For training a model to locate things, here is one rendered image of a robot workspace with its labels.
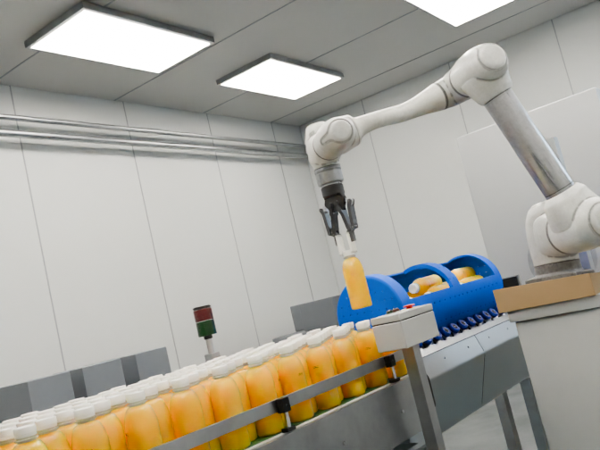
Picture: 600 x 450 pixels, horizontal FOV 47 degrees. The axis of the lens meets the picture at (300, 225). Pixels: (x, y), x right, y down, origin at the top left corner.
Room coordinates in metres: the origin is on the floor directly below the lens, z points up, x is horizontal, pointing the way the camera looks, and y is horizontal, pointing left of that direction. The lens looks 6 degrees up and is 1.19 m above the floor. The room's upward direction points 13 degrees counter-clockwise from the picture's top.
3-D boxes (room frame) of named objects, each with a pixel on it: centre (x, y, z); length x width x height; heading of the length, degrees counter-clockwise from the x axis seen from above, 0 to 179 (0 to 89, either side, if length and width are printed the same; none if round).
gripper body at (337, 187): (2.24, -0.13, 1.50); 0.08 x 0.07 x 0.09; 52
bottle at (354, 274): (2.24, -0.13, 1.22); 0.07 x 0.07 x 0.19
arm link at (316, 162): (2.23, -0.13, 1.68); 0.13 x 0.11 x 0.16; 13
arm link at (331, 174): (2.24, -0.13, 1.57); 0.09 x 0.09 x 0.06
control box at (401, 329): (2.05, -0.23, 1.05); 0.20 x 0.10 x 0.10; 142
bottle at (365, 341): (2.10, -0.11, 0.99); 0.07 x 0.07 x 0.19
